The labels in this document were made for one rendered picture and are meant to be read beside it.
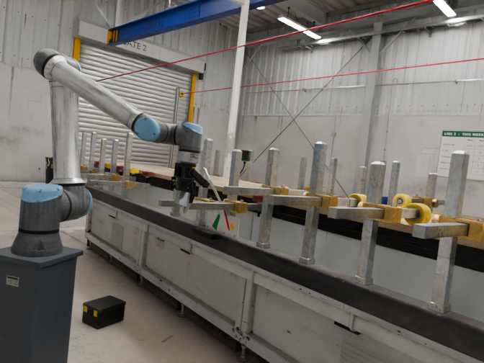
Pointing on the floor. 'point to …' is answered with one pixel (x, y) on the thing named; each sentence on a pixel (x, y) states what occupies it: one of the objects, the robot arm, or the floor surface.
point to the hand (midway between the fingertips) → (186, 209)
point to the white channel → (236, 85)
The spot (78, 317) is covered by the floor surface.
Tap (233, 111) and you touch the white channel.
